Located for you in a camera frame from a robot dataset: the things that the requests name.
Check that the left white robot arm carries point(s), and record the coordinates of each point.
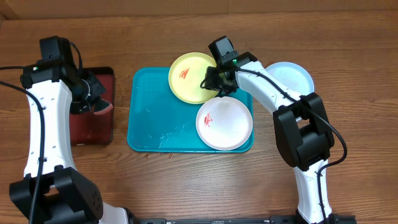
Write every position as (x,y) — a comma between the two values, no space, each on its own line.
(52,190)

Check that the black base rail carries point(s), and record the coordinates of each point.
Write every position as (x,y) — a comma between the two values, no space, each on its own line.
(274,219)

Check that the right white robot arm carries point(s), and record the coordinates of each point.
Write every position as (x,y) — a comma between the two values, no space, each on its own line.
(303,133)

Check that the light blue plastic plate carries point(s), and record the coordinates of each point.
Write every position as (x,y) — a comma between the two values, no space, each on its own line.
(292,76)

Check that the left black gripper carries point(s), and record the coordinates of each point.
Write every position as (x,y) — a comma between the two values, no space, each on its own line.
(97,87)

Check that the yellow-green plastic plate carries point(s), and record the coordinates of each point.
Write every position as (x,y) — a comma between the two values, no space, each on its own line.
(186,75)

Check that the white plastic plate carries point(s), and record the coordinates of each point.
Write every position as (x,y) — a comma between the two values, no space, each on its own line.
(224,123)

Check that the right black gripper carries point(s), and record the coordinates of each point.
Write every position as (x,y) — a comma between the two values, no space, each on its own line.
(209,84)

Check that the teal plastic tray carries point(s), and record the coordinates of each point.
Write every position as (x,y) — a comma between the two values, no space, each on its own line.
(158,120)

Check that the brown cardboard back panel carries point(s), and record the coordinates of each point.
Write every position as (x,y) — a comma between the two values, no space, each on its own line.
(57,9)

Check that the black tray with red water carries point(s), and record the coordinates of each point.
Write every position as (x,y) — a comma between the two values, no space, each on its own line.
(89,128)

